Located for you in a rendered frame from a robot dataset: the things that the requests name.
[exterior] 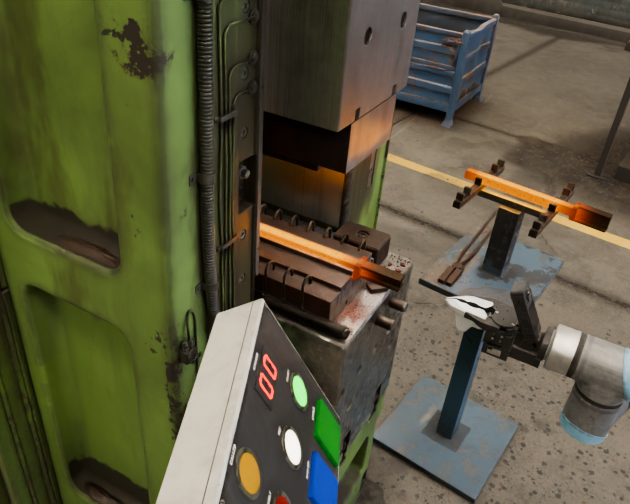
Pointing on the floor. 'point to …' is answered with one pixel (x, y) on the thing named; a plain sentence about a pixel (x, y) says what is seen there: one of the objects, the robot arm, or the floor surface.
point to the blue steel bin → (448, 59)
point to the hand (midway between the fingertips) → (452, 299)
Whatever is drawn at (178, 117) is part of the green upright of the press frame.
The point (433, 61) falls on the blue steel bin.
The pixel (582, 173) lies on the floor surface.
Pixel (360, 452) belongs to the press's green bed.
